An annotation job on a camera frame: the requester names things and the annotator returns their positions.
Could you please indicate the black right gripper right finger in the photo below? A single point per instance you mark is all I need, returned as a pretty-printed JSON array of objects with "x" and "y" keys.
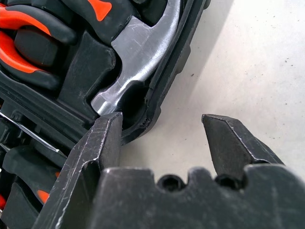
[{"x": 228, "y": 148}]

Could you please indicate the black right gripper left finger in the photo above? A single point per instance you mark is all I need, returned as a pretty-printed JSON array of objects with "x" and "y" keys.
[{"x": 78, "y": 181}]

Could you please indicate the orange black utility knife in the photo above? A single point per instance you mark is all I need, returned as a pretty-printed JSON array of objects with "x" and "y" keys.
[{"x": 44, "y": 196}]

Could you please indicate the black plastic tool case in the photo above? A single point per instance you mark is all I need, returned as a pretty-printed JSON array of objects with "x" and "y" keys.
[{"x": 95, "y": 71}]

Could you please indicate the orange black screwdriver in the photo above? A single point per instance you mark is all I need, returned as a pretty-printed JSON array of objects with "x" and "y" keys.
[{"x": 35, "y": 137}]

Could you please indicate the silver claw hammer head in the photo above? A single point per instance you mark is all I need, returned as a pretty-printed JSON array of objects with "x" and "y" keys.
[{"x": 143, "y": 47}]

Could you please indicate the orange black pliers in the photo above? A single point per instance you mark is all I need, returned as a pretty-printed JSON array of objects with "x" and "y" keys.
[{"x": 7, "y": 52}]

